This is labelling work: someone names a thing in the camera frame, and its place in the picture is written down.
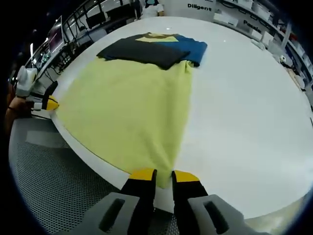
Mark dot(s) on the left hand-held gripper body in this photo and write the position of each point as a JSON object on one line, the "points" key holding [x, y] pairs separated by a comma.
{"points": [[25, 82]]}

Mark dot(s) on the yellow blue grey garment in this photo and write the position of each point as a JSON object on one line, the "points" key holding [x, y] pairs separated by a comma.
{"points": [[127, 110]]}

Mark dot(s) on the person's left hand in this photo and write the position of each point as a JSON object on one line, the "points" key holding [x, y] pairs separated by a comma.
{"points": [[19, 107]]}

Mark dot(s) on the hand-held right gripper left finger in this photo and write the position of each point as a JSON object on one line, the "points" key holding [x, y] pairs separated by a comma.
{"points": [[141, 193]]}

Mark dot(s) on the computer monitor with purple screen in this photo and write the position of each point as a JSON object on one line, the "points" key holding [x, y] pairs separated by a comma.
{"points": [[55, 36]]}

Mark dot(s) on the row of white storage bins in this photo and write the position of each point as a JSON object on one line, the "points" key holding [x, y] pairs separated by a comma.
{"points": [[262, 12]]}

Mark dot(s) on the grey metal shelving unit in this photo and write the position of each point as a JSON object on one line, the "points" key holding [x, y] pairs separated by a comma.
{"points": [[286, 36]]}

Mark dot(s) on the white cardboard box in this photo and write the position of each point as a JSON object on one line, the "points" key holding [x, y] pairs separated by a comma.
{"points": [[227, 20]]}

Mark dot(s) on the cream cloth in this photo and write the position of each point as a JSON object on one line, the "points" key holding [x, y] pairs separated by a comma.
{"points": [[297, 78]]}

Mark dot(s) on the small white cloth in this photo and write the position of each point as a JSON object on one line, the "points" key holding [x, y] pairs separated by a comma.
{"points": [[258, 44]]}

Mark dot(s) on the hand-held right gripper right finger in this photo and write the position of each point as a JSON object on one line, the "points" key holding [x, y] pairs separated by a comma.
{"points": [[188, 195]]}

